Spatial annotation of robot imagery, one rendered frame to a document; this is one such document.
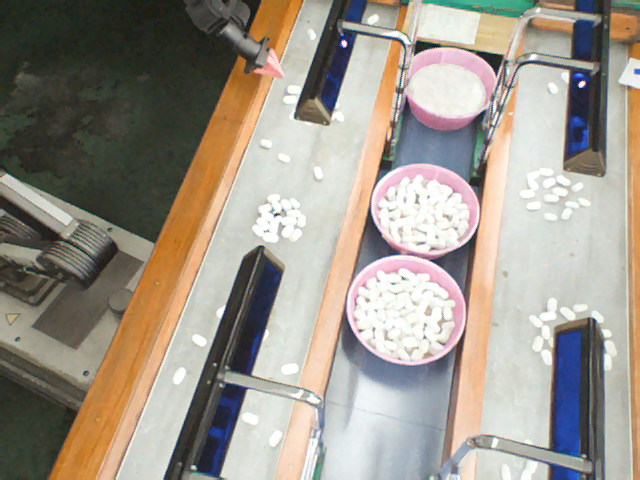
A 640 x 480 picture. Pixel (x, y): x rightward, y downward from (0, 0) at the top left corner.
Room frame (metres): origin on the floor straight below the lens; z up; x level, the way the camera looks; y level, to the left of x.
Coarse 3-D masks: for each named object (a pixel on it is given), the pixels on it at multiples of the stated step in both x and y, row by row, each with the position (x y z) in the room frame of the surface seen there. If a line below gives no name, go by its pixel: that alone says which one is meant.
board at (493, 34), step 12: (408, 12) 1.58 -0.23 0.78; (408, 24) 1.53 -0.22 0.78; (480, 24) 1.53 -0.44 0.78; (492, 24) 1.53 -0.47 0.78; (504, 24) 1.54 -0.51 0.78; (480, 36) 1.48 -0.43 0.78; (492, 36) 1.48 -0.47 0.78; (504, 36) 1.48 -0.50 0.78; (468, 48) 1.44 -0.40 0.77; (480, 48) 1.43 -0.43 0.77; (492, 48) 1.43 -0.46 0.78; (504, 48) 1.43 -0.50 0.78
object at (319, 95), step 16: (336, 0) 1.24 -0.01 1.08; (352, 0) 1.22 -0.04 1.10; (336, 16) 1.15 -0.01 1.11; (352, 16) 1.18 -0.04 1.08; (336, 32) 1.10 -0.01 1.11; (320, 48) 1.08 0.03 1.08; (336, 48) 1.06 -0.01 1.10; (352, 48) 1.11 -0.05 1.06; (320, 64) 1.00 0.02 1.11; (336, 64) 1.03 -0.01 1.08; (320, 80) 0.95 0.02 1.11; (336, 80) 0.99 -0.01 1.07; (304, 96) 0.93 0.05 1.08; (320, 96) 0.92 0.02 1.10; (336, 96) 0.96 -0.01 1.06; (304, 112) 0.90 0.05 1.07; (320, 112) 0.89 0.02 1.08
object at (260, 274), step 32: (256, 256) 0.53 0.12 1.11; (256, 288) 0.47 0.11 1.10; (224, 320) 0.42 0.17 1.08; (256, 320) 0.42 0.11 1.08; (224, 352) 0.35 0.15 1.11; (256, 352) 0.37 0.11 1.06; (192, 416) 0.26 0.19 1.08; (224, 416) 0.26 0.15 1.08; (192, 448) 0.21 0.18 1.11; (224, 448) 0.22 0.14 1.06
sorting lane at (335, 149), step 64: (320, 0) 1.67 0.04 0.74; (384, 64) 1.40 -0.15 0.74; (256, 128) 1.14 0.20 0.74; (320, 128) 1.15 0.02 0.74; (256, 192) 0.92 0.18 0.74; (320, 192) 0.93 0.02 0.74; (320, 256) 0.74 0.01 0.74; (192, 320) 0.57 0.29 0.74; (192, 384) 0.42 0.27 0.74; (128, 448) 0.29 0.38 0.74; (256, 448) 0.29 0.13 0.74
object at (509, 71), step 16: (528, 16) 1.17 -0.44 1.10; (544, 16) 1.17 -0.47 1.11; (560, 16) 1.16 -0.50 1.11; (576, 16) 1.16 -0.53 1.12; (592, 16) 1.15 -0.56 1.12; (512, 48) 1.18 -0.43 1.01; (512, 64) 1.04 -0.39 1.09; (528, 64) 1.02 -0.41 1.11; (544, 64) 1.01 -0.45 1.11; (560, 64) 1.01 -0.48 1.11; (576, 64) 1.01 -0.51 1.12; (592, 64) 1.01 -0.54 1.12; (496, 80) 1.19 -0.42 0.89; (512, 80) 1.02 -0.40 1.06; (496, 96) 1.17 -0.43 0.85; (496, 112) 1.03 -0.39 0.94; (480, 128) 1.18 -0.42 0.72; (496, 128) 1.03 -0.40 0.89; (480, 144) 1.13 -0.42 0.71; (480, 160) 1.03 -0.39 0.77; (480, 176) 1.02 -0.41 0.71
